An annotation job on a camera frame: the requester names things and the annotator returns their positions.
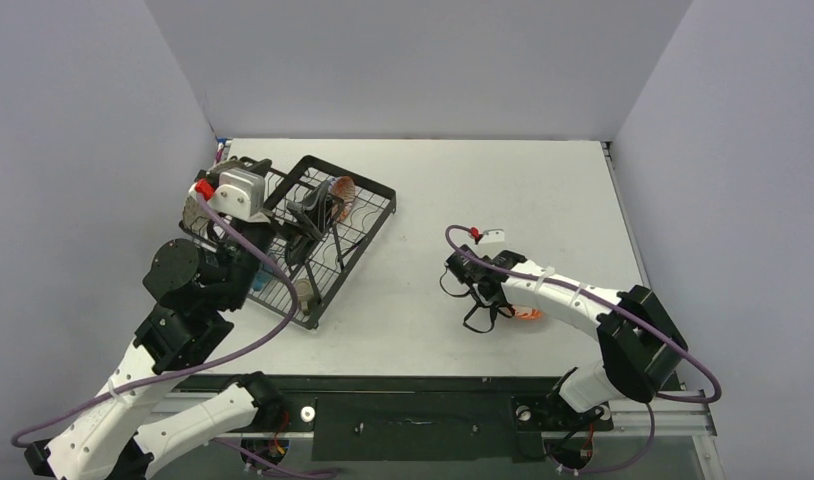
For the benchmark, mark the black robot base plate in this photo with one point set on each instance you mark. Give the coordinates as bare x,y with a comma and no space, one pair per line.
400,418

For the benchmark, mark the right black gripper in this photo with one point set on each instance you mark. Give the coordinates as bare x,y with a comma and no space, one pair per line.
477,291

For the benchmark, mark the black round plate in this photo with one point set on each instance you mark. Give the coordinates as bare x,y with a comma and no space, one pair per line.
298,249

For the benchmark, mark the speckled oval plate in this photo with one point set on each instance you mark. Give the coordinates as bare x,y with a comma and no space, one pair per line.
194,220

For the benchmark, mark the red patterned upturned bowl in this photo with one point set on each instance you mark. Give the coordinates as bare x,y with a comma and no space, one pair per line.
344,188

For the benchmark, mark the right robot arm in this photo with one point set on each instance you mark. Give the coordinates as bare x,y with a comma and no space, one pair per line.
639,343

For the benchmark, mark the olive green ceramic mug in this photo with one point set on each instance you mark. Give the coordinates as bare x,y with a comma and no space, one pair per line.
308,295

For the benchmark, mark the black wire dish rack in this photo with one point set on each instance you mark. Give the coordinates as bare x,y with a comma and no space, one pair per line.
338,253

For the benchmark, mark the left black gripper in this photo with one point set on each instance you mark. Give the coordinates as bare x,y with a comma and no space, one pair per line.
303,220

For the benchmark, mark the orange floral bowl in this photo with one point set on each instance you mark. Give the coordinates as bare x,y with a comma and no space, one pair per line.
527,313

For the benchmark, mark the white and blue cup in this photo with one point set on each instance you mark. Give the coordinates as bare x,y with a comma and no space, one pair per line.
262,278

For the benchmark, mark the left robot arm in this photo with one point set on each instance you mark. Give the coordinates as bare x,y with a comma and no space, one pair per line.
111,437

